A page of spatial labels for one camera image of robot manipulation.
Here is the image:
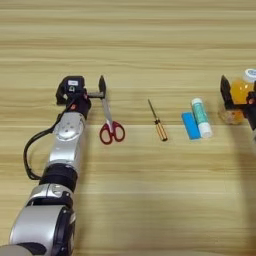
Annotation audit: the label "green and white glue stick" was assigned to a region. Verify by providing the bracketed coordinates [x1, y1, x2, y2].
[190, 97, 214, 140]

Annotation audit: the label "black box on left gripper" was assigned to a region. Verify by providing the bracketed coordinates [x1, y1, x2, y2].
[63, 75, 86, 95]

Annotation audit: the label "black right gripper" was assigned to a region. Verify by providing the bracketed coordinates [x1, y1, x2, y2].
[219, 74, 256, 132]

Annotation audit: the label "orange juice bottle white cap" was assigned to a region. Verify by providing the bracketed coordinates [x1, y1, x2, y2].
[217, 67, 256, 126]

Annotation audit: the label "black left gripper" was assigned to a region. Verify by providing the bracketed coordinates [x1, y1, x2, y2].
[55, 74, 108, 120]

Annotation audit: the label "blue rectangular eraser block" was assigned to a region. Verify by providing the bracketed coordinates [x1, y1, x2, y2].
[180, 111, 202, 141]

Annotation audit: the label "red handled scissors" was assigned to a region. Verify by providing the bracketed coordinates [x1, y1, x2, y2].
[98, 97, 127, 146]

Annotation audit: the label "screwdriver with amber handle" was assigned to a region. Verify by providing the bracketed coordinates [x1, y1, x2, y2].
[147, 98, 169, 143]

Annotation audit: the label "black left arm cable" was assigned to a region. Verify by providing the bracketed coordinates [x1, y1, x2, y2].
[22, 102, 74, 182]

